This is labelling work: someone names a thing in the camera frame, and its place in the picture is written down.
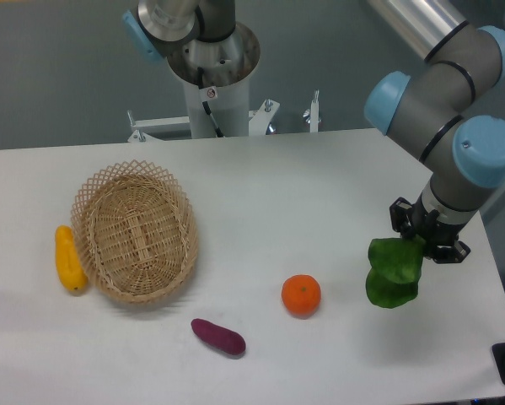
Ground yellow pepper toy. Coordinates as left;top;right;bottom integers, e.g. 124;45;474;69
55;225;88;294

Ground white metal frame bracket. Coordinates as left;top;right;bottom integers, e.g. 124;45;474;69
126;89;324;143

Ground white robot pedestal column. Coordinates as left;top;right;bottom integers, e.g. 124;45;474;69
167;23;261;132

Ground green leafy vegetable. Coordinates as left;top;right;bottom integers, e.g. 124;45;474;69
365;237;424;309

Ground woven wicker basket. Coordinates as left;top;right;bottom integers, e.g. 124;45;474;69
71;160;199;305

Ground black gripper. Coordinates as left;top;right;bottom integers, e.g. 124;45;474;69
389;197;471;264

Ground black cable on pedestal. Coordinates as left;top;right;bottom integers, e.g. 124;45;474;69
196;66;227;138

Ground orange tangerine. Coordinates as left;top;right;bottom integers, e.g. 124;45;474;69
281;274;321;318

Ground purple sweet potato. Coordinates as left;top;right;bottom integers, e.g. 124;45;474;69
191;318;246;357

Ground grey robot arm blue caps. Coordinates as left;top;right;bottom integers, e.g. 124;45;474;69
122;1;505;263

